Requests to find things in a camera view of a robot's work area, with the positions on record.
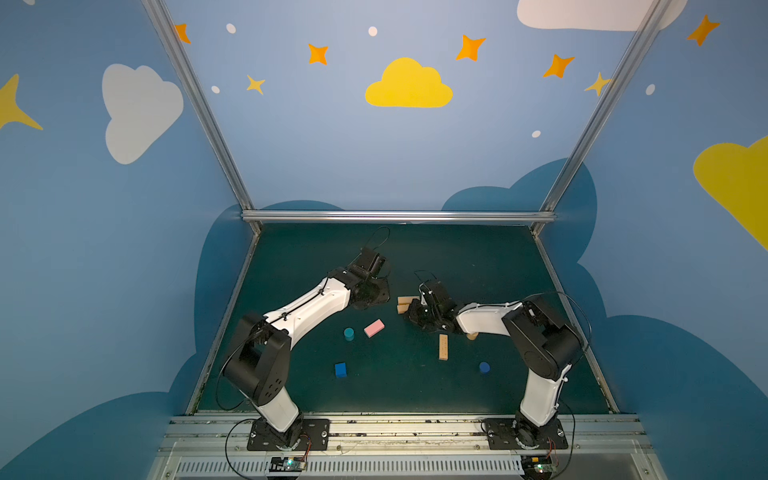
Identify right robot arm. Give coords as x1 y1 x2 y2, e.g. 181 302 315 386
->
398 279 585 450

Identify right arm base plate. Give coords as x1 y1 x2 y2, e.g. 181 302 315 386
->
482 417 569 450

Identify aluminium frame post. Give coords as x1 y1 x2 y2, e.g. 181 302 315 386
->
531 0 673 238
141 0 253 214

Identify right controller board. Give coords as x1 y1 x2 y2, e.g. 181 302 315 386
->
521 456 557 480

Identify left controller board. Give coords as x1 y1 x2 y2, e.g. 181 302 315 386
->
268 457 307 474

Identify controller board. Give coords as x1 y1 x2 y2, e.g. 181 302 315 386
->
268 457 307 474
521 456 557 480

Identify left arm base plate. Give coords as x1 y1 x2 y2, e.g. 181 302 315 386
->
247 416 330 451

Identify aluminium right frame post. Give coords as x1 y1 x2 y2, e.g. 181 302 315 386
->
531 0 673 238

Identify aluminium rear frame bar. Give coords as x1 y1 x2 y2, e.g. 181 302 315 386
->
241 209 556 224

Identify blue wood cube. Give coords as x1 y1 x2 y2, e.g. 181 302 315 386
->
334 362 348 378

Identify pink wood block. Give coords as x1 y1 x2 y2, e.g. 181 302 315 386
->
364 319 385 338

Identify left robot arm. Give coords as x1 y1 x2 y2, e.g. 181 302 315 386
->
221 247 390 448

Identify aluminium left frame post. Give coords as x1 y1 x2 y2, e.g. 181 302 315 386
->
141 0 253 214

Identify aluminium front rail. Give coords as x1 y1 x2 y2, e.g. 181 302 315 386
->
148 412 666 479

